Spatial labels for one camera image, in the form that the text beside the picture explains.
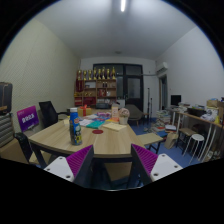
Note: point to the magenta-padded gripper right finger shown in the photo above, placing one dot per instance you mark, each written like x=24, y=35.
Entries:
x=145, y=160

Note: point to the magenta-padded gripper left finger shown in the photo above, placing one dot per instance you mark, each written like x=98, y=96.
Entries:
x=78, y=160

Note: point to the blue white-capped drink bottle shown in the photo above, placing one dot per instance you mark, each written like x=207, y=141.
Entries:
x=75, y=130

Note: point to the small wooden bench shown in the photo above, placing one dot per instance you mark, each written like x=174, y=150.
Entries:
x=149, y=138

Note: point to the brown paper bag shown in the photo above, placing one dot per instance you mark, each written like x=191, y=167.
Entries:
x=171, y=140

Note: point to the flat round red coaster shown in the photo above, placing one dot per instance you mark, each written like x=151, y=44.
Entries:
x=97, y=131

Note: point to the teal book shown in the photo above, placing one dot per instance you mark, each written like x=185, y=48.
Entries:
x=95, y=124

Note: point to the stack of books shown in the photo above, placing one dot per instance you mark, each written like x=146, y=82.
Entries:
x=163, y=117

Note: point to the grey armchair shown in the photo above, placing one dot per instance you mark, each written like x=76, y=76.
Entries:
x=134, y=112

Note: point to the gold gift box, red ribbon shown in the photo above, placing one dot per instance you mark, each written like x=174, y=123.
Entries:
x=84, y=111

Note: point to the pink flowers in white pot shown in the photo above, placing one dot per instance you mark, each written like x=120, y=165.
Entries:
x=123, y=115

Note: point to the black microphone stands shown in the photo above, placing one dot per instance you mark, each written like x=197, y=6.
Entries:
x=148, y=106

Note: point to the black office chair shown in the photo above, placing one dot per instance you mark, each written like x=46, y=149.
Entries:
x=48, y=113

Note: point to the white round stool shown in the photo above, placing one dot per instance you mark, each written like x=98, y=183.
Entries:
x=196, y=137

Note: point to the black low chair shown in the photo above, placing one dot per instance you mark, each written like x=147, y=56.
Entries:
x=23, y=146

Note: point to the orange standing box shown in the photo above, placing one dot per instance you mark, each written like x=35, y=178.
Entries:
x=115, y=111

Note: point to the purple sign board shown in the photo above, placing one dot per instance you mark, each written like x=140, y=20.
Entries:
x=28, y=118

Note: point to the black computer monitor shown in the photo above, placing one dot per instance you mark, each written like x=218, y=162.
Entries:
x=175, y=100

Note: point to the cluttered wooden side desk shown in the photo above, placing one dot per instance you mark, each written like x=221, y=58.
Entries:
x=200, y=116

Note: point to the wooden shelf unit with trophies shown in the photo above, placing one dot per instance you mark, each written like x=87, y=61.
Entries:
x=96, y=91

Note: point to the dark glass door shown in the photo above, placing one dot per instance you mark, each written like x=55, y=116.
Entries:
x=133, y=88

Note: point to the grey striped cushion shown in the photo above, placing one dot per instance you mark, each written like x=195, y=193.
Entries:
x=6, y=130

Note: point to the white air conditioner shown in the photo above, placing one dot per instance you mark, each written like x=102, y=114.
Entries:
x=162, y=68

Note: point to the dark suitcase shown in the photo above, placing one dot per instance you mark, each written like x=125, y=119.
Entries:
x=5, y=98

